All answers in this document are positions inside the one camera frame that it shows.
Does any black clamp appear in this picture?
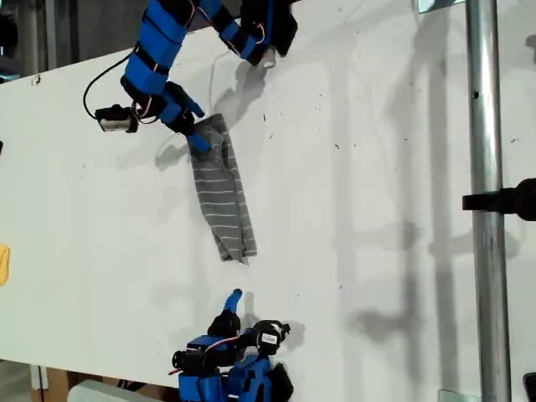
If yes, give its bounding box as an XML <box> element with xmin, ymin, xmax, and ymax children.
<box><xmin>461</xmin><ymin>178</ymin><xmax>536</xmax><ymax>222</ymax></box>

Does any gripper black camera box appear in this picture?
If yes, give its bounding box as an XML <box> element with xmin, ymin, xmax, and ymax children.
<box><xmin>95</xmin><ymin>105</ymin><xmax>139</xmax><ymax>134</ymax></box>
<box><xmin>250</xmin><ymin>320</ymin><xmax>290</xmax><ymax>356</ymax></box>

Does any yellow object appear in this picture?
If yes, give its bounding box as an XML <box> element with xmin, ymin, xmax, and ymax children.
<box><xmin>0</xmin><ymin>244</ymin><xmax>11</xmax><ymax>288</ymax></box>

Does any wooden table leg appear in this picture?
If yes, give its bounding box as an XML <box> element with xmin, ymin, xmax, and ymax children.
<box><xmin>29</xmin><ymin>363</ymin><xmax>70</xmax><ymax>402</ymax></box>

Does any grey striped towel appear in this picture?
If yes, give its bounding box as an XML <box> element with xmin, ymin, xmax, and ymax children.
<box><xmin>186</xmin><ymin>112</ymin><xmax>259</xmax><ymax>265</ymax></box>

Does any steel post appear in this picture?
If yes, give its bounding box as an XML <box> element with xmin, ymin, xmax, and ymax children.
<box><xmin>465</xmin><ymin>0</ymin><xmax>513</xmax><ymax>402</ymax></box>

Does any gripper black camera cable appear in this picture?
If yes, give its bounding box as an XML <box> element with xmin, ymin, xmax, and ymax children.
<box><xmin>82</xmin><ymin>54</ymin><xmax>136</xmax><ymax>119</ymax></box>

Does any white rounded box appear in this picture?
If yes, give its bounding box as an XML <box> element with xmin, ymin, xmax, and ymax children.
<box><xmin>66</xmin><ymin>379</ymin><xmax>143</xmax><ymax>402</ymax></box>

